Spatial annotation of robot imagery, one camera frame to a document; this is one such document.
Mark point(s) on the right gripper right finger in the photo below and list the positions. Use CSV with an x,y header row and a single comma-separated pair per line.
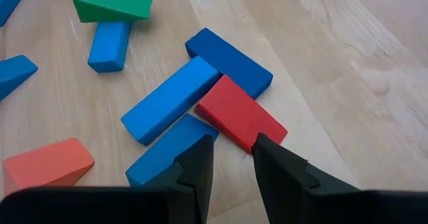
x,y
294,190

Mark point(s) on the medium blue block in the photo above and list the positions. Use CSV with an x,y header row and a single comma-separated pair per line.
x,y
13,73
160,153

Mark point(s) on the red wedge block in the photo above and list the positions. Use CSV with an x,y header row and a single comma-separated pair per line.
x,y
237,113

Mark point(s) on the dark blue rectangular block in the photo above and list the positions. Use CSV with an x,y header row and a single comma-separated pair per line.
x,y
229,61

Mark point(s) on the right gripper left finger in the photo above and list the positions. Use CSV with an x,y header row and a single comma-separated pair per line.
x,y
187,190

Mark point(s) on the light blue long block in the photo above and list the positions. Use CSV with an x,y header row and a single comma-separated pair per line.
x,y
170,100

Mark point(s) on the orange triangular block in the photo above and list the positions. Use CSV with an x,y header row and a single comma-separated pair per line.
x,y
43,164

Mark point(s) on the green wedge block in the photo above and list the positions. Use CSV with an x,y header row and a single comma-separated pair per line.
x,y
110,1

